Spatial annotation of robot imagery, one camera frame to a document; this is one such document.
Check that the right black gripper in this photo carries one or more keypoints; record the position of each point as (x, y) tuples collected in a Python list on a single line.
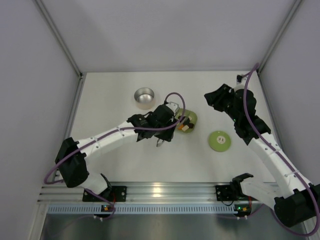
[(216, 97)]

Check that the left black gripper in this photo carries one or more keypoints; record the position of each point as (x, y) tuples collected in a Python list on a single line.
[(179, 120)]

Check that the beige food cube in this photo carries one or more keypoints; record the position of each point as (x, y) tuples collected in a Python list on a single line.
[(185, 127)]

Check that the silver metal tongs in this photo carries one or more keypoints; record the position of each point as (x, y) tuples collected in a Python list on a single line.
[(160, 143)]

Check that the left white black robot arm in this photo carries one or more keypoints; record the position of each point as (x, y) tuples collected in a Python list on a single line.
[(74, 156)]

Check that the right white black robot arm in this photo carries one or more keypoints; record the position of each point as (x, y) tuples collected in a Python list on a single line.
[(295, 199)]

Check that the green square bowl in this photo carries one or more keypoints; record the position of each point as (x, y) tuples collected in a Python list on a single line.
[(188, 117)]

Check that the round metal tin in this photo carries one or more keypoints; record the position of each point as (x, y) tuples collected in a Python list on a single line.
[(144, 98)]

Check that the green round lid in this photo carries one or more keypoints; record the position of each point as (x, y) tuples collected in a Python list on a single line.
[(219, 141)]

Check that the aluminium mounting rail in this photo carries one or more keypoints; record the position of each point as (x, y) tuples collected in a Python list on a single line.
[(139, 193)]

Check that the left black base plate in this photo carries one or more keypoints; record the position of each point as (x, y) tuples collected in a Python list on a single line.
[(113, 194)]

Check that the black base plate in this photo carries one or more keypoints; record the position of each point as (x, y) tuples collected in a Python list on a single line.
[(113, 194), (227, 192)]

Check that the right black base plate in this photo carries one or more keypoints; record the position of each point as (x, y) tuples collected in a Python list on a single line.
[(227, 192)]

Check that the grey slotted cable duct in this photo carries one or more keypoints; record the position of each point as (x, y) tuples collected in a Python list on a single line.
[(134, 209)]

